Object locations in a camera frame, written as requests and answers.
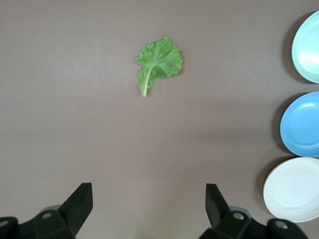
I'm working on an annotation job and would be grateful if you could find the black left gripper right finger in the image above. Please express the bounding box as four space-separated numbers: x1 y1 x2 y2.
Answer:
199 183 309 239

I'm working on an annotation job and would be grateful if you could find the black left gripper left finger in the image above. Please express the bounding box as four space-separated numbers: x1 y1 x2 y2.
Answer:
0 183 93 239

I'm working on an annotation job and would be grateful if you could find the green lettuce leaf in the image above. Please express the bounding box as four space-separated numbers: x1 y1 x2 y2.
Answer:
136 37 184 98

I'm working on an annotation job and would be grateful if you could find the beige round plate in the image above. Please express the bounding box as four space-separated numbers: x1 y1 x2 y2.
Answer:
263 156 319 223

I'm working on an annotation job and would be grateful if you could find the brown table cover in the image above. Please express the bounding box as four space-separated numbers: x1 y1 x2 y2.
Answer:
0 0 319 239

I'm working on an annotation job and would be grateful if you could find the blue round plate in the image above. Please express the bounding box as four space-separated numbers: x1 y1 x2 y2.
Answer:
279 91 319 157

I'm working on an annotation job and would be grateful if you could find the pale green round plate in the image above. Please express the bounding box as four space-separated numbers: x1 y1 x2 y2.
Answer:
291 9 319 84

